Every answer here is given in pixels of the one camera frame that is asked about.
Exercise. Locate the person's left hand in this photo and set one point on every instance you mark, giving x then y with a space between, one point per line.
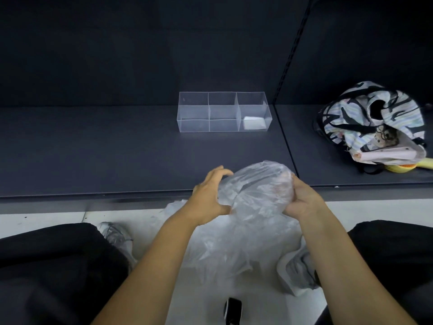
203 203

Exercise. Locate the person's right hand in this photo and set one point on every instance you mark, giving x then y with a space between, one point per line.
306 199

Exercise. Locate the clear plastic bag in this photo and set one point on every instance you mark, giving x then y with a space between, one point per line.
260 189
253 123

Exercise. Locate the pile of plastic bags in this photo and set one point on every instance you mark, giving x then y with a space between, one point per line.
230 247

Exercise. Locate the clear three-compartment plastic box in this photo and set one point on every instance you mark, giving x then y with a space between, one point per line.
209 113

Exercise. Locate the person's left forearm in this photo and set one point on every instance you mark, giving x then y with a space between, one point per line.
145 277

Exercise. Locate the person's right forearm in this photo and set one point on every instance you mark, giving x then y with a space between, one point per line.
351 270

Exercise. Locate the person's right grey shoe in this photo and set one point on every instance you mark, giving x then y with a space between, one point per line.
297 270

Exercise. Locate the black white striped tote bag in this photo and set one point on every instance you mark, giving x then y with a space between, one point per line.
345 115

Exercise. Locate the pink white folder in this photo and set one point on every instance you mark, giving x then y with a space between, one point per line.
389 154

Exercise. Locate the small brown plush toy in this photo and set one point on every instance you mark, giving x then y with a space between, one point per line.
385 136

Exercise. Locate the yellow plastic item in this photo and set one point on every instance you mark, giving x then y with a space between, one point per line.
409 167

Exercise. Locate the black rolling stool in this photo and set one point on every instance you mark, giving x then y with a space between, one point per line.
232 311

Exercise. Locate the black trousers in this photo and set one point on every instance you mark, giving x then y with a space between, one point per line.
50 267

